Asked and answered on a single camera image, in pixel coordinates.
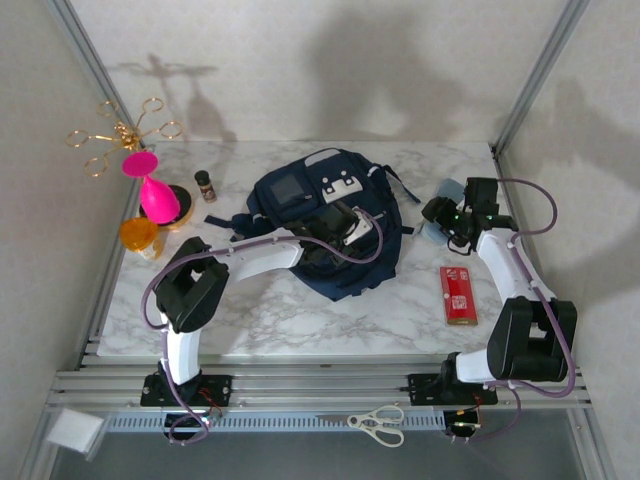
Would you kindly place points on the small black circuit board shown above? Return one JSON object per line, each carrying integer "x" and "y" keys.
{"x": 187, "y": 422}
{"x": 462, "y": 422}

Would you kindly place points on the aluminium front rail base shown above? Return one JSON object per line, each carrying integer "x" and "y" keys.
{"x": 325, "y": 387}

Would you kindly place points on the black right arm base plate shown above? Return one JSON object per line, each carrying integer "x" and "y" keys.
{"x": 422, "y": 390}

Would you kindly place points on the navy blue backpack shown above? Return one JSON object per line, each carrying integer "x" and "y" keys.
{"x": 370, "y": 270}

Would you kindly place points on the amber orange wine glass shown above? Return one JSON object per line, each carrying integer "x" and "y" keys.
{"x": 136, "y": 232}

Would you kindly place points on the aluminium frame post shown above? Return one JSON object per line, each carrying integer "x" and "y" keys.
{"x": 550, "y": 50}
{"x": 85, "y": 45}

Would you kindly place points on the pink wine glass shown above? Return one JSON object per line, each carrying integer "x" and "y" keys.
{"x": 157, "y": 200}

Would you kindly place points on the gold glass rack marble base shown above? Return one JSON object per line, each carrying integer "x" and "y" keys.
{"x": 184, "y": 200}

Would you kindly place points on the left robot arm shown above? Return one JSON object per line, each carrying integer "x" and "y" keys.
{"x": 265, "y": 257}

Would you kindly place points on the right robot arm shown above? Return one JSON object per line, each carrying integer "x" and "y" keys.
{"x": 505, "y": 265}

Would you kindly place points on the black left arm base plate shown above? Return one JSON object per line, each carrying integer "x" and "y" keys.
{"x": 220, "y": 390}

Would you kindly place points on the grey blue pencil case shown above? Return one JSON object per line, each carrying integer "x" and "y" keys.
{"x": 452, "y": 189}

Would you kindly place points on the spice bottle black cap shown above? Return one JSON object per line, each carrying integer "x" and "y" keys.
{"x": 206, "y": 187}

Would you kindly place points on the white paper pad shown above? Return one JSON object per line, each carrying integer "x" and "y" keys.
{"x": 72, "y": 430}

